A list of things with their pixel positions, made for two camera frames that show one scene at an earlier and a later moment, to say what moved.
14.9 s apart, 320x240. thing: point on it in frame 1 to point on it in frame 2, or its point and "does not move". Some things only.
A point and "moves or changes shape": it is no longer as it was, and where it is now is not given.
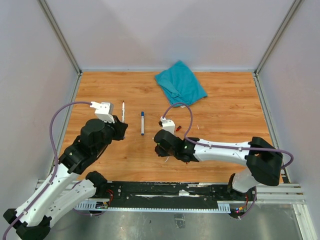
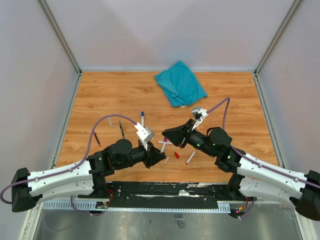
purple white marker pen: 123,111 moves or changes shape
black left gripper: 119,127 to 152,155
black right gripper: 160,153 to 175,135
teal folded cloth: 179,85 does not move
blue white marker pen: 142,123 does not move
